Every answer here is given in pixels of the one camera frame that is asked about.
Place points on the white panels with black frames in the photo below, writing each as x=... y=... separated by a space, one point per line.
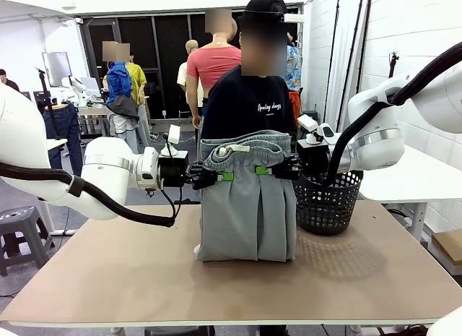
x=346 y=61

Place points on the blue jeans on stand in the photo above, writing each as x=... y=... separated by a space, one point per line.
x=68 y=133

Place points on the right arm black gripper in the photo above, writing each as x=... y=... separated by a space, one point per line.
x=313 y=159

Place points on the grey plastic stool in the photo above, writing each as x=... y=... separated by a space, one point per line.
x=18 y=235

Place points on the white work table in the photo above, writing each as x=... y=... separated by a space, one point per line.
x=56 y=144

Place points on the black baseball cap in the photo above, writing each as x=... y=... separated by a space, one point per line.
x=265 y=3

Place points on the mannequin in pink top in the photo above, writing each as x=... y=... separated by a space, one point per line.
x=213 y=65

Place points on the grey training pants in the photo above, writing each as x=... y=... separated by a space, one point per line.
x=245 y=213

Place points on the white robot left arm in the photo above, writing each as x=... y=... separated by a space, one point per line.
x=104 y=162

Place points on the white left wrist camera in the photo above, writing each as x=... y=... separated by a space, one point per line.
x=174 y=133

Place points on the folded black cloth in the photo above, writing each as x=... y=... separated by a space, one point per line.
x=187 y=201

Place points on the person in blue jacket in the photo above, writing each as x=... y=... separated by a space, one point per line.
x=121 y=97

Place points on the mannequin in blue floral shirt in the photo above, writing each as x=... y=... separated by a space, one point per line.
x=294 y=65

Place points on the white side table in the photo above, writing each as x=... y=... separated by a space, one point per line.
x=415 y=177

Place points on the small dark stool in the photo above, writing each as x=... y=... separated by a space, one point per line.
x=309 y=115

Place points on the black camera tripod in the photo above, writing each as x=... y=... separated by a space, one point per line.
x=393 y=63
x=47 y=97

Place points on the small white background robot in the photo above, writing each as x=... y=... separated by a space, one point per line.
x=76 y=85

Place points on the black mesh plastic basket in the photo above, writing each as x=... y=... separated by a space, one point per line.
x=328 y=206

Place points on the person in black t-shirt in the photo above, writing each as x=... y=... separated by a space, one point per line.
x=249 y=108

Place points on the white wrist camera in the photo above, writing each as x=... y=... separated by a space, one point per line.
x=307 y=122
x=174 y=133

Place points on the flat cardboard box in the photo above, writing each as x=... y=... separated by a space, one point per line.
x=449 y=247

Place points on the orange cloth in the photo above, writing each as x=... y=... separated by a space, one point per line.
x=295 y=103

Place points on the person in black clothes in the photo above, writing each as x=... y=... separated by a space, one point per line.
x=9 y=81

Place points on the grey standing screen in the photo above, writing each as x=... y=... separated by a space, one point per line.
x=57 y=69

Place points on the person in yellow shirt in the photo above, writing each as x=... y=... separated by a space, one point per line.
x=139 y=83

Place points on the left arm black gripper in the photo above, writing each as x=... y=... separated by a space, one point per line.
x=173 y=170

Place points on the beige mannequin in pale shirt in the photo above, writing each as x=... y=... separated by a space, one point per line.
x=183 y=76

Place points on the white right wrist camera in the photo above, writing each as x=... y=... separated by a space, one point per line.
x=307 y=122

